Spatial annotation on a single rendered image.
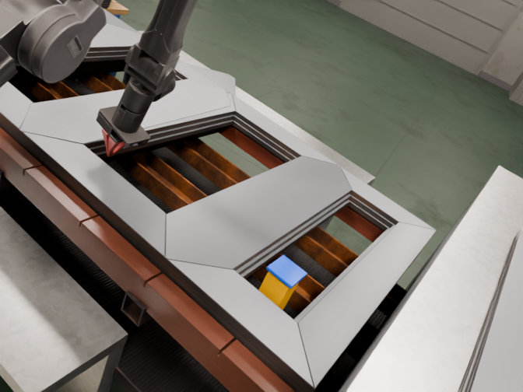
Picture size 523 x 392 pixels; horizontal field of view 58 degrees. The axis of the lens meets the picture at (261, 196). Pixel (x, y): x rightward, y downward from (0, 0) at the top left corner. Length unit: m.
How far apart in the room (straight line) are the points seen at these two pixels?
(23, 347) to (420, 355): 0.64
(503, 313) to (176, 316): 0.51
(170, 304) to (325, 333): 0.28
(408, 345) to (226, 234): 0.46
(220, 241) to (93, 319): 0.28
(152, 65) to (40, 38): 0.41
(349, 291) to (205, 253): 0.30
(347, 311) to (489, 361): 0.34
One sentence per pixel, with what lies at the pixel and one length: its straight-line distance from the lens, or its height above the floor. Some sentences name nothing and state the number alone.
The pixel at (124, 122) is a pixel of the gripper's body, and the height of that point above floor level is 0.97.
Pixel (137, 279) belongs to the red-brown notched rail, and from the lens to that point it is 0.87.
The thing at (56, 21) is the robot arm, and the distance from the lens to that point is 0.53.
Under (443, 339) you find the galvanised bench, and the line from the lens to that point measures 0.70.
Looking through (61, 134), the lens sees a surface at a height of 0.86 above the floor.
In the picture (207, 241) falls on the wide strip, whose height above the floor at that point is 0.86.
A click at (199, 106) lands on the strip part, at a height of 0.86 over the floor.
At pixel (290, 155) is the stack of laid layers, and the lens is 1.40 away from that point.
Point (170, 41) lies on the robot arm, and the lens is 0.87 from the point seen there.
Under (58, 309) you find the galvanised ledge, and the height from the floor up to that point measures 0.68.
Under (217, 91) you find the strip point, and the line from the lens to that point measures 1.58.
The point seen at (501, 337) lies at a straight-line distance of 0.74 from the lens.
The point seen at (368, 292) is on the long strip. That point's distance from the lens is 1.02.
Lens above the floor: 1.44
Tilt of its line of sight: 31 degrees down
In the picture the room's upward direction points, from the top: 24 degrees clockwise
